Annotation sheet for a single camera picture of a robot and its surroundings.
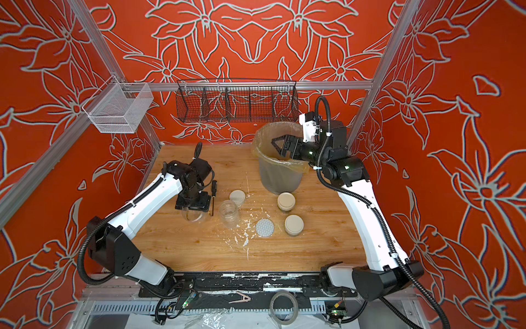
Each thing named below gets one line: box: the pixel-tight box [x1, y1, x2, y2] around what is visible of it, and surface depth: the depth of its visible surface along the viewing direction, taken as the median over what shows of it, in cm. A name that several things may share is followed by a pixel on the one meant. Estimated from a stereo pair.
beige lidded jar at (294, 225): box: [284, 214, 305, 237], surface depth 83 cm
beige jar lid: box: [228, 189, 246, 205], surface depth 99 cm
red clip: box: [228, 291, 252, 304], surface depth 71 cm
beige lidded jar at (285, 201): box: [276, 191, 296, 213], surface depth 90 cm
